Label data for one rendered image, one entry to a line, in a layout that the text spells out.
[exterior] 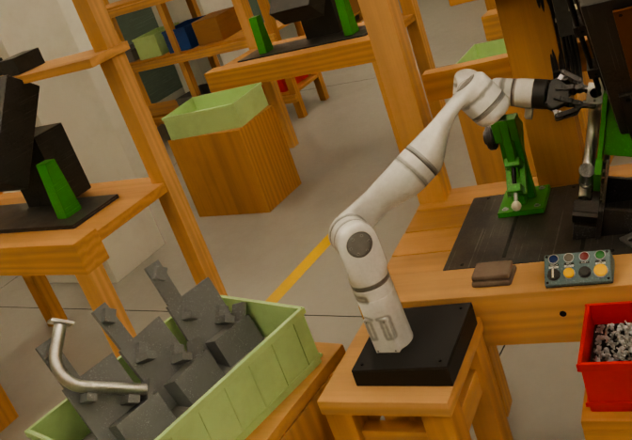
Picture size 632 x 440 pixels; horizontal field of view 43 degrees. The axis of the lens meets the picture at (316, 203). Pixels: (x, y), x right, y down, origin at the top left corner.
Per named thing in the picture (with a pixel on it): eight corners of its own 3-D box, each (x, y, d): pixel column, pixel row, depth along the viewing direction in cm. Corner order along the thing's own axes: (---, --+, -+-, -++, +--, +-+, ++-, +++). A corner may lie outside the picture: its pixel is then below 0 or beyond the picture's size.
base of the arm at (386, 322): (405, 352, 181) (380, 290, 174) (370, 353, 186) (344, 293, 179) (418, 327, 188) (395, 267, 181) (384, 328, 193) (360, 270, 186)
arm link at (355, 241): (371, 217, 171) (397, 283, 177) (357, 205, 180) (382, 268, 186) (333, 236, 170) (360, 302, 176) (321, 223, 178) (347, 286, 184)
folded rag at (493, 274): (517, 268, 198) (514, 259, 197) (512, 286, 192) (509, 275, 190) (479, 271, 203) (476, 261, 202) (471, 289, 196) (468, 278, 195)
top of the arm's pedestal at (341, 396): (451, 417, 169) (447, 402, 168) (321, 415, 185) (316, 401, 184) (484, 329, 195) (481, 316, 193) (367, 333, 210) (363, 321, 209)
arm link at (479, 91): (483, 65, 172) (403, 151, 172) (514, 96, 173) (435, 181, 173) (472, 69, 181) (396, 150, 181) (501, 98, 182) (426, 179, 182)
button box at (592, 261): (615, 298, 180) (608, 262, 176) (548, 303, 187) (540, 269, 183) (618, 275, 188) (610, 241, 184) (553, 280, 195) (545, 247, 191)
